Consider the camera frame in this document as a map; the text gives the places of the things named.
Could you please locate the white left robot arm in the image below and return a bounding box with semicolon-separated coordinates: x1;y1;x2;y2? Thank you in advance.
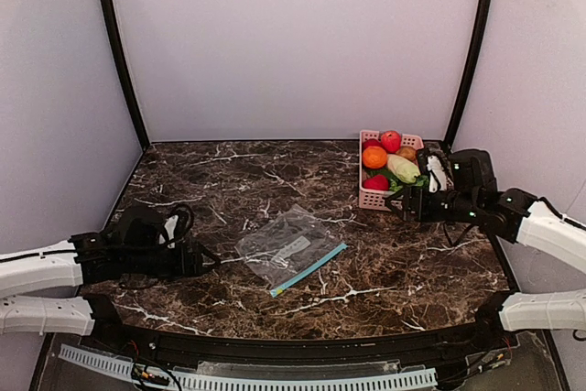
1;203;221;336

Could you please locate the black left frame post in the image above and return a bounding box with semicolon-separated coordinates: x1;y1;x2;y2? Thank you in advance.
100;0;151;151

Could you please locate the black right frame post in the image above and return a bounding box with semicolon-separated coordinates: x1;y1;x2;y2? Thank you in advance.
443;0;492;149

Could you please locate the orange tangerine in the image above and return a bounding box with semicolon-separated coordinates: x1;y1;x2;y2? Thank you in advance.
362;146;387;169

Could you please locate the black frame post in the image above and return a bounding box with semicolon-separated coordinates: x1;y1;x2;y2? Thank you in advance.
100;0;151;151
443;0;492;149

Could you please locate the grey slotted cable duct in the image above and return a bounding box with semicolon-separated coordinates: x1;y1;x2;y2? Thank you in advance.
59;344;439;391

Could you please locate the green leafy lettuce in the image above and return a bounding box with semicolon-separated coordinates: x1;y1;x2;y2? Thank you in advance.
366;168;429;192

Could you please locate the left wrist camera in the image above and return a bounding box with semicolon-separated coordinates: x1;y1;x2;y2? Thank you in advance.
158;203;194;249

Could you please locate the red strawberry toy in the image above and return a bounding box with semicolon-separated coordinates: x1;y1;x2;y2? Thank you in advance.
363;174;390;191

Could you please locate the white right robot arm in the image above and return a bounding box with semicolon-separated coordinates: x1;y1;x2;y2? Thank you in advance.
385;148;585;332

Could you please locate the clear zip top bag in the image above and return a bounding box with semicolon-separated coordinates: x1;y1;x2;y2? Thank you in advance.
235;205;347;298

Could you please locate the brown potato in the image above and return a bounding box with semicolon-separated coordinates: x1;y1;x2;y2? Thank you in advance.
396;146;417;162

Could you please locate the red apple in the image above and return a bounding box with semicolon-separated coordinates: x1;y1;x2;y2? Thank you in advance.
380;131;402;154

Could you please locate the pink plastic basket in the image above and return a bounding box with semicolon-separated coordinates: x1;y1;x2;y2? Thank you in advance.
357;129;429;212

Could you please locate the black front frame rail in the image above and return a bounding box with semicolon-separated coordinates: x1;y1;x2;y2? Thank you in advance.
82;294;508;366

